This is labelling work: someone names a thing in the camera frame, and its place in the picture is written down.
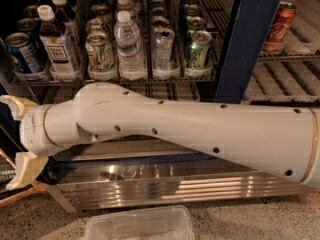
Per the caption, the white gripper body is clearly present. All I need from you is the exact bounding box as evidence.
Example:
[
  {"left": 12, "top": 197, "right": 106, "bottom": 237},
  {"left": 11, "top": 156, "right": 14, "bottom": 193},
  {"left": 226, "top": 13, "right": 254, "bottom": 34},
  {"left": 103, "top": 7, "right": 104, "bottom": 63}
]
[{"left": 20, "top": 105, "right": 54, "bottom": 156}]

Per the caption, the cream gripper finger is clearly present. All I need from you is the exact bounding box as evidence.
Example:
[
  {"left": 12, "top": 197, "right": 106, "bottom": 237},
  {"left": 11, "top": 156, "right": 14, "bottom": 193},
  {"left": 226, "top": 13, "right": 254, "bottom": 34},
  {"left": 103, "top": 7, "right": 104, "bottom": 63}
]
[
  {"left": 6, "top": 152, "right": 48, "bottom": 190},
  {"left": 0, "top": 95, "right": 37, "bottom": 121}
]

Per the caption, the blue pepsi can front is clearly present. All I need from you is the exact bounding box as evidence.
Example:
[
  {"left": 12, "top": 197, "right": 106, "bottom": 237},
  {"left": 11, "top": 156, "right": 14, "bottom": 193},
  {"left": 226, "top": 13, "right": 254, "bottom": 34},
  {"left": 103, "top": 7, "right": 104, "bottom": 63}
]
[{"left": 5, "top": 32, "right": 45, "bottom": 74}]

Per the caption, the blue pepsi can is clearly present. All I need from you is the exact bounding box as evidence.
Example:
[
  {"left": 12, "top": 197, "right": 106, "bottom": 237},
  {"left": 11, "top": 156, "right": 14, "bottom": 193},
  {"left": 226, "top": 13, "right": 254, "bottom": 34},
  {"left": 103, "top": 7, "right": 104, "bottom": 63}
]
[
  {"left": 5, "top": 32, "right": 45, "bottom": 74},
  {"left": 16, "top": 18, "right": 42, "bottom": 47}
]

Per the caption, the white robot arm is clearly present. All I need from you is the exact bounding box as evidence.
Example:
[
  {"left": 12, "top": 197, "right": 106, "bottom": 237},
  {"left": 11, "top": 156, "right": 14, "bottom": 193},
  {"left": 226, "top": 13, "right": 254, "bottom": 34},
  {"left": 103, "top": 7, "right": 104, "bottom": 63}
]
[{"left": 0, "top": 82, "right": 320, "bottom": 190}]

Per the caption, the steel fridge bottom grille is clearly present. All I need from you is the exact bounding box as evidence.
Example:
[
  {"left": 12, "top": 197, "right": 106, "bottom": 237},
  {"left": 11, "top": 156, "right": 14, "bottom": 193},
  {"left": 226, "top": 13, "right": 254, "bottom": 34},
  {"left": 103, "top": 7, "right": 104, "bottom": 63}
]
[{"left": 48, "top": 155, "right": 314, "bottom": 211}]

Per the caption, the white green soda can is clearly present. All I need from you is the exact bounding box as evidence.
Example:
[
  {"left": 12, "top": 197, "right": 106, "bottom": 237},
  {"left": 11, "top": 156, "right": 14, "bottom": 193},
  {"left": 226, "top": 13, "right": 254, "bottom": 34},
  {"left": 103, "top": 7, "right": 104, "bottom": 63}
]
[{"left": 85, "top": 31, "right": 115, "bottom": 72}]

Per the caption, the slim silver energy can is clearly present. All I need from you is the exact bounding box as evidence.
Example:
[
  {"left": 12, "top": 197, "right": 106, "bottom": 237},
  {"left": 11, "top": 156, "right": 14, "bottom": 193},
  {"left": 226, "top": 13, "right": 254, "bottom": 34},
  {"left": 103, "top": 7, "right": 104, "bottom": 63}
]
[{"left": 155, "top": 28, "right": 175, "bottom": 70}]

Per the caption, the green soda can front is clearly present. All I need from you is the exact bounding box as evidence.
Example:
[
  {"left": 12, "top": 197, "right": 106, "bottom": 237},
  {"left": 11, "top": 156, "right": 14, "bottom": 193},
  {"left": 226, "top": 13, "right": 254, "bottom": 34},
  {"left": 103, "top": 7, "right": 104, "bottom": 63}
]
[{"left": 185, "top": 30, "right": 212, "bottom": 70}]

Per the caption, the red coca cola can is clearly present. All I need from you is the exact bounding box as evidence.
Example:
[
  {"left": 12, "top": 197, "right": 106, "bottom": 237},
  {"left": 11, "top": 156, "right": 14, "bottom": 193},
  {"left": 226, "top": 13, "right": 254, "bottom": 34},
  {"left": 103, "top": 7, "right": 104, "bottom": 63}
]
[{"left": 262, "top": 1, "right": 296, "bottom": 52}]

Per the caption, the brown tea bottle front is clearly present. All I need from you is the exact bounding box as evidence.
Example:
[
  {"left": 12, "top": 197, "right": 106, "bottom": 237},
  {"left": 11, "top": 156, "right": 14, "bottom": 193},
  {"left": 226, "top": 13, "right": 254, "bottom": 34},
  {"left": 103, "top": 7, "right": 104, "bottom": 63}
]
[{"left": 37, "top": 5, "right": 79, "bottom": 73}]

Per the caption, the brown tea bottle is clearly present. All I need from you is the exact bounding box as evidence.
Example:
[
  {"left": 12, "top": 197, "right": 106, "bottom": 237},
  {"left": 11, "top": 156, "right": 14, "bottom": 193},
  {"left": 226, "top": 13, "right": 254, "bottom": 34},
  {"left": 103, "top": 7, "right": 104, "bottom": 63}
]
[
  {"left": 37, "top": 5, "right": 79, "bottom": 73},
  {"left": 52, "top": 0, "right": 81, "bottom": 47}
]

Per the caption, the clear water bottle front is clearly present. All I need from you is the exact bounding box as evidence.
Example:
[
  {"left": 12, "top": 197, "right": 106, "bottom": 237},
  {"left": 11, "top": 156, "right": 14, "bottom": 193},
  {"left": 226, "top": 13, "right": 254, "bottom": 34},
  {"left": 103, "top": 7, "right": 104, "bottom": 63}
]
[{"left": 114, "top": 10, "right": 144, "bottom": 79}]

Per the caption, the clear water bottle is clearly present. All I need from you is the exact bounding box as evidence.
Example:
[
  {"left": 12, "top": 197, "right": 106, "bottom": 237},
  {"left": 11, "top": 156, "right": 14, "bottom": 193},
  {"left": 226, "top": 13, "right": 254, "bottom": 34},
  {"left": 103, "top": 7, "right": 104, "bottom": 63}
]
[
  {"left": 116, "top": 0, "right": 138, "bottom": 21},
  {"left": 114, "top": 10, "right": 144, "bottom": 79}
]

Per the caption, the clear plastic bin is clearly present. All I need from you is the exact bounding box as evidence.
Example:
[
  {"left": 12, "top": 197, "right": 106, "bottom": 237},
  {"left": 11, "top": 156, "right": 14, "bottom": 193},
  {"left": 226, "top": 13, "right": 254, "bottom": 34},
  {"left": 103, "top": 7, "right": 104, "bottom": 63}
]
[{"left": 84, "top": 205, "right": 195, "bottom": 240}]

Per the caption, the lower wire fridge shelf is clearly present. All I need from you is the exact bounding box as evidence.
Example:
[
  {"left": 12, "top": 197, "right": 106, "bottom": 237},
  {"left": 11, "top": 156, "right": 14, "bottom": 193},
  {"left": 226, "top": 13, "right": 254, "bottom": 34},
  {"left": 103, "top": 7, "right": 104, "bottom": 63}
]
[{"left": 30, "top": 80, "right": 320, "bottom": 108}]

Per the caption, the wire fridge shelf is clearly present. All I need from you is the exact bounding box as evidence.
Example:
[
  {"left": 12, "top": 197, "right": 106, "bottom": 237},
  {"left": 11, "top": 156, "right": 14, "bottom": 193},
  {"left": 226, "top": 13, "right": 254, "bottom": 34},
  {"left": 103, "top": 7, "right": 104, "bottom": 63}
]
[
  {"left": 13, "top": 0, "right": 320, "bottom": 85},
  {"left": 30, "top": 80, "right": 320, "bottom": 108}
]

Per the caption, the blue fridge door frame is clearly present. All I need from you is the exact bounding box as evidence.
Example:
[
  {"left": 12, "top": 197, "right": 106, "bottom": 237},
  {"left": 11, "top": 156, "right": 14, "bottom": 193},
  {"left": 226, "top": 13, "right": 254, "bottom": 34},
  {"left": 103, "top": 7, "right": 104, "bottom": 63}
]
[{"left": 213, "top": 0, "right": 281, "bottom": 104}]

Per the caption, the top wire fridge shelf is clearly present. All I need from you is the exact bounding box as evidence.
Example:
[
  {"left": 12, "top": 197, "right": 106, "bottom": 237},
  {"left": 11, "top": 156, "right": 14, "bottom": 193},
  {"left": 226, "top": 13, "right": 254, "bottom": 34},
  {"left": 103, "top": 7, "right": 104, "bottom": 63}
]
[{"left": 13, "top": 0, "right": 320, "bottom": 85}]

